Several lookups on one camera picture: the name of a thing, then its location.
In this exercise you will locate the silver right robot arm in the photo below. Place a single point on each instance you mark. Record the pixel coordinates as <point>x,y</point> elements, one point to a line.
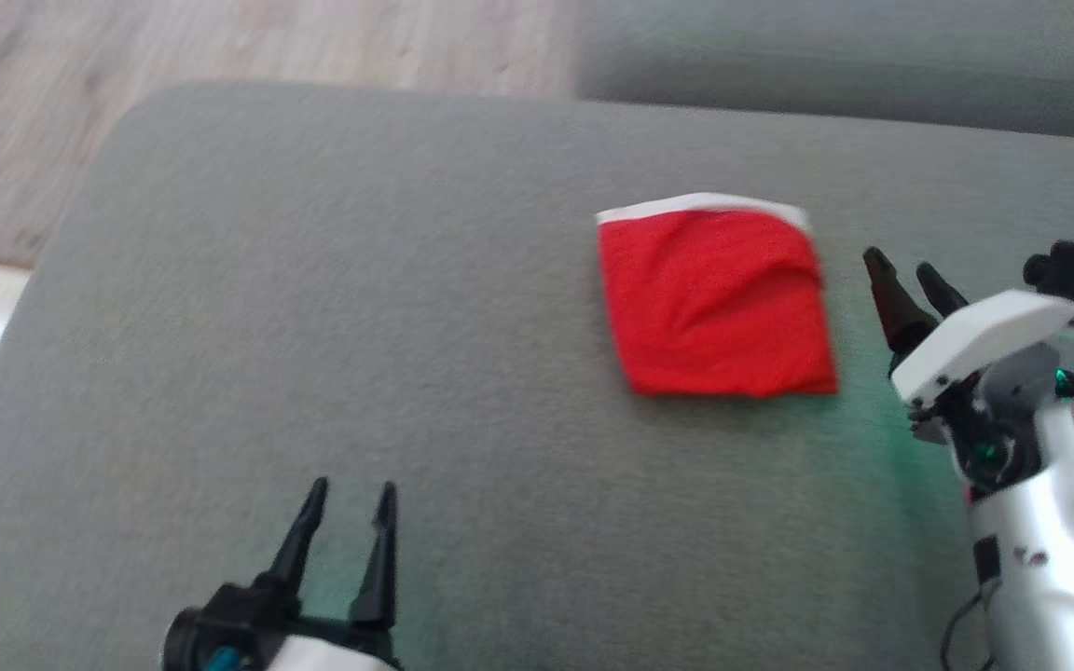
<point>1059,559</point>

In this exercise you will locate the small grey sofa cushion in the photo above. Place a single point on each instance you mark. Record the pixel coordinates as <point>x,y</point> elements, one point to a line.
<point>854,65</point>

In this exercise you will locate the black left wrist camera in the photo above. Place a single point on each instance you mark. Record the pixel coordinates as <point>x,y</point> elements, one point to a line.
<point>187,638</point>

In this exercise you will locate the large grey sofa seat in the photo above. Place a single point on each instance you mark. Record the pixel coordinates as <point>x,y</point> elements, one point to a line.
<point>406,326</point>

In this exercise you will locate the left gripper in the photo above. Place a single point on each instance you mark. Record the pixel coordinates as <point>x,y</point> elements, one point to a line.
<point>332,648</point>

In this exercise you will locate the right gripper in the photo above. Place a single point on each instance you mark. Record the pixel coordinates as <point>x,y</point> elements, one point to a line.
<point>984,340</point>

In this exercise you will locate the red basketball jersey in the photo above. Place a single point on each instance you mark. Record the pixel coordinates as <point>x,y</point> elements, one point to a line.
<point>714,298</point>

